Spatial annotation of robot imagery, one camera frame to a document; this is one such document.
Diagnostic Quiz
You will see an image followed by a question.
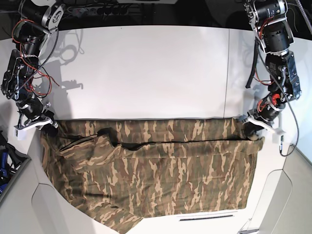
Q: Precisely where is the black power strip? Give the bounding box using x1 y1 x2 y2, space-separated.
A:
67 4 130 18

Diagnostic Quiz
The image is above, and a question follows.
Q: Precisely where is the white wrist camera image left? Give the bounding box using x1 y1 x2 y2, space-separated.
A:
14 128 27 141

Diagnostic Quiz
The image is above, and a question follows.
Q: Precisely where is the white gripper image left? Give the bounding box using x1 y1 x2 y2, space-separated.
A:
14 112 58 137

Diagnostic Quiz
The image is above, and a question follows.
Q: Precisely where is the camouflage T-shirt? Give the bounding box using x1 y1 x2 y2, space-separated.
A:
40 118 265 234

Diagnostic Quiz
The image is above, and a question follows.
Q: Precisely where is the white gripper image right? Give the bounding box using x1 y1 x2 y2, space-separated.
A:
243 111 285 140

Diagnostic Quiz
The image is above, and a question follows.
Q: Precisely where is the blue and black equipment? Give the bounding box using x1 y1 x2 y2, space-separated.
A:
0 129 30 196

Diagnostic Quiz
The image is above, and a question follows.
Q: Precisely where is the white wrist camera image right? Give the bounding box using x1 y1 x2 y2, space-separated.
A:
279 135 284 153

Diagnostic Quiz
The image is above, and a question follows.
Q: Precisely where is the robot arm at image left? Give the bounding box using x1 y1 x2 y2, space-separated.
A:
0 0 65 137

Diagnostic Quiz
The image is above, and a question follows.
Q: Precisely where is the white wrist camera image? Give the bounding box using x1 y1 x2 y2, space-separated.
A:
14 128 27 141
279 135 284 153

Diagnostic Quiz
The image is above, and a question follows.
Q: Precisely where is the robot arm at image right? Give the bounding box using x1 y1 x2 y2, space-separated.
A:
243 0 302 136

